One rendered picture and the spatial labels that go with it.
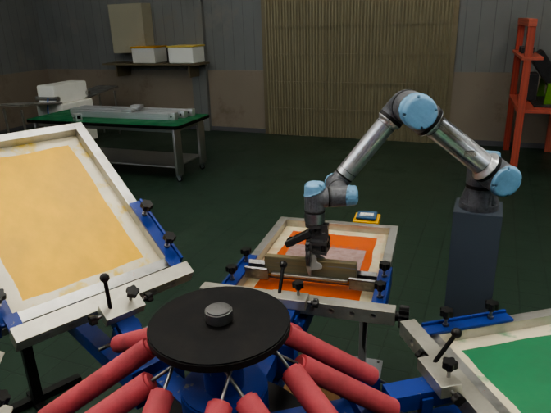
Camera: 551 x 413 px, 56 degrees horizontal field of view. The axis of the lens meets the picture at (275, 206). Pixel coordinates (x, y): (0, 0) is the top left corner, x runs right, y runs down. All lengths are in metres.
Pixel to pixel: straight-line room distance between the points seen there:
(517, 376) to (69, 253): 1.44
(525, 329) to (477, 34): 6.84
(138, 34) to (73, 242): 8.42
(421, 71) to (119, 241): 7.05
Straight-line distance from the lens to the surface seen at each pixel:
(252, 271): 2.03
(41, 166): 2.12
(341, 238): 2.43
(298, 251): 2.30
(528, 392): 1.64
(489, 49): 8.44
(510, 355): 1.77
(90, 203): 2.00
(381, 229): 2.49
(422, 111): 1.80
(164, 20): 10.14
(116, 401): 1.15
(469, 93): 8.49
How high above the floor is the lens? 1.93
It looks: 20 degrees down
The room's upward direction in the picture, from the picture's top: 2 degrees counter-clockwise
